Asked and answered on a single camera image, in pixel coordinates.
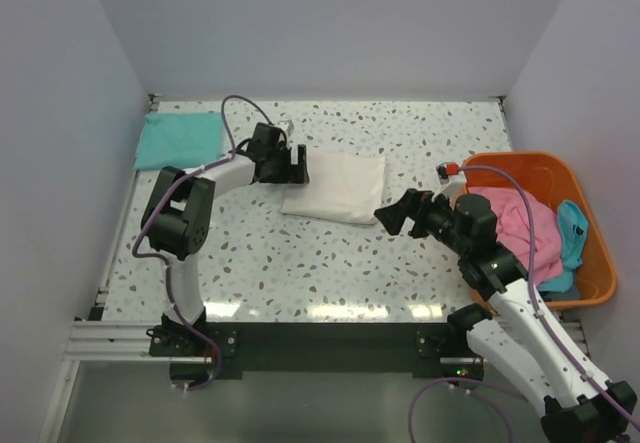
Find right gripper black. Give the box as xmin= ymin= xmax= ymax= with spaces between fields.
xmin=373 ymin=188 xmax=469 ymax=256

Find white coca-cola t-shirt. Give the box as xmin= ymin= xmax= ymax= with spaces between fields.
xmin=281 ymin=148 xmax=386 ymax=225

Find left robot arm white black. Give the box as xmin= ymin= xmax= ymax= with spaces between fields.
xmin=133 ymin=123 xmax=310 ymax=355

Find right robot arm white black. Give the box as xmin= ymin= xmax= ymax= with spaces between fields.
xmin=374 ymin=189 xmax=638 ymax=442

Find pink t-shirt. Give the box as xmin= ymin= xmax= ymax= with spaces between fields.
xmin=468 ymin=186 xmax=562 ymax=285

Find folded teal t-shirt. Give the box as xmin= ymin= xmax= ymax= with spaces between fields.
xmin=134 ymin=112 xmax=224 ymax=171

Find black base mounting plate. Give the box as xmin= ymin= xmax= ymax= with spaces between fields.
xmin=146 ymin=321 xmax=485 ymax=383

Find orange plastic basket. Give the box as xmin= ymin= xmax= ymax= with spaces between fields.
xmin=464 ymin=151 xmax=617 ymax=311

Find light blue t-shirt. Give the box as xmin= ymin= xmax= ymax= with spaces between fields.
xmin=538 ymin=200 xmax=589 ymax=294

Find grey blue garment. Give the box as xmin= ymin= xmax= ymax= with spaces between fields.
xmin=541 ymin=286 xmax=582 ymax=302

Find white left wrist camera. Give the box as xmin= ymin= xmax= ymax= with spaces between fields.
xmin=277 ymin=120 xmax=295 ymax=137

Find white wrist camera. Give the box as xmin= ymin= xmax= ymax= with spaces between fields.
xmin=277 ymin=120 xmax=295 ymax=137
xmin=433 ymin=162 xmax=467 ymax=199

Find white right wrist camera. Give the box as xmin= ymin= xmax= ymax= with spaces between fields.
xmin=433 ymin=162 xmax=467 ymax=199

